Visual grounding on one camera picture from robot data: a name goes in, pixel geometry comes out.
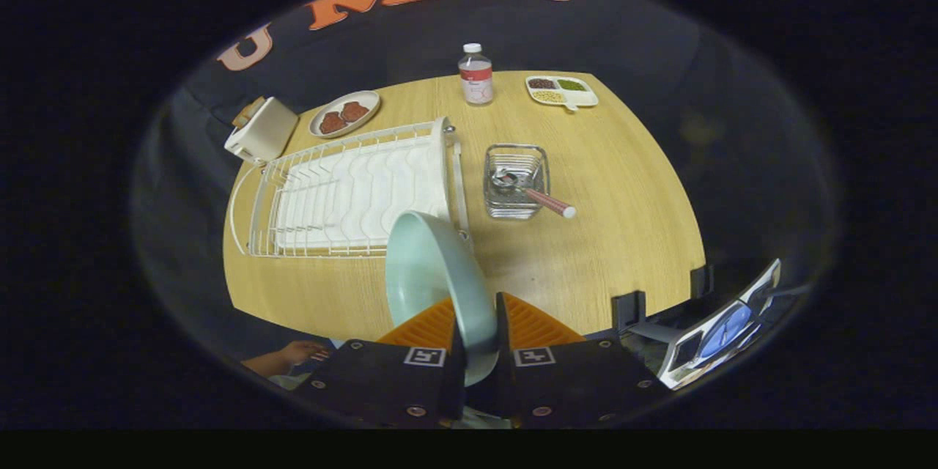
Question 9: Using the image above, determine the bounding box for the small beige plate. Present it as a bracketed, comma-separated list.
[309, 90, 382, 139]

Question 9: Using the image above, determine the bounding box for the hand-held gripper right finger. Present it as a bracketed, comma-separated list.
[469, 292, 669, 429]

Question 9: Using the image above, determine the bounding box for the white wire dish rack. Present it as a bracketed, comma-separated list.
[229, 116, 473, 259]

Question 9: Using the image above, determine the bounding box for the black backdrop cloth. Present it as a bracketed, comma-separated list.
[136, 0, 840, 352]

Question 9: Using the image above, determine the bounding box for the device with blue screen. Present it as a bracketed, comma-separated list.
[658, 259, 783, 391]

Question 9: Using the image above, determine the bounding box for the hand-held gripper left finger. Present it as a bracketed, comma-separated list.
[293, 297, 468, 429]

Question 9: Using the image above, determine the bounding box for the metal wire basket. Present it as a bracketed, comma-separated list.
[483, 144, 551, 221]

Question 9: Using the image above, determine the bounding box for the light green plate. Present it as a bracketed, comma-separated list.
[385, 210, 501, 387]

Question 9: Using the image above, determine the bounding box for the white divided tray with beans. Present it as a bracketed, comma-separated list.
[525, 75, 599, 112]

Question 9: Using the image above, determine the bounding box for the clear bottle with white cap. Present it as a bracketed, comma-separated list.
[458, 43, 495, 106]

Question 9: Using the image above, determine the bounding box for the brown bread slice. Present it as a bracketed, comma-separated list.
[232, 97, 266, 128]

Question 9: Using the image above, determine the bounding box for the metal spoon with pink handle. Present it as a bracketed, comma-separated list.
[491, 169, 577, 220]

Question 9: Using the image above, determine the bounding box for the white toaster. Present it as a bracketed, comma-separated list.
[224, 96, 300, 165]

